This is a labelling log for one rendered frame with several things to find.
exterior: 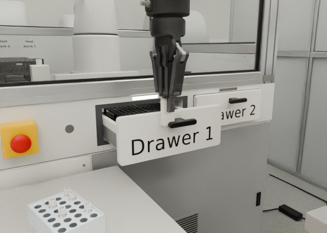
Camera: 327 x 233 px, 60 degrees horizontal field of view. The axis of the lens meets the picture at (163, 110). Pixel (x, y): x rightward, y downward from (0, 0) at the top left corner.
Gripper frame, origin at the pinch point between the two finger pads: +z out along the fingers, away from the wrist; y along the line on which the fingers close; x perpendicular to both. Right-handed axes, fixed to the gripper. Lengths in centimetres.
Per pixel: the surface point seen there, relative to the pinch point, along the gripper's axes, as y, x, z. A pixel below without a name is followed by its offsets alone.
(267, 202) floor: -66, 123, 93
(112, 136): -10.6, -9.6, 7.5
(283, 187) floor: -75, 153, 93
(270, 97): -18, 57, 4
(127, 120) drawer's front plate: -1.5, -9.3, 1.2
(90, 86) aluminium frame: -17.3, -12.5, -4.6
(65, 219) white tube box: 8.7, -25.3, 14.1
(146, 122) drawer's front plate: -1.5, -4.7, 2.4
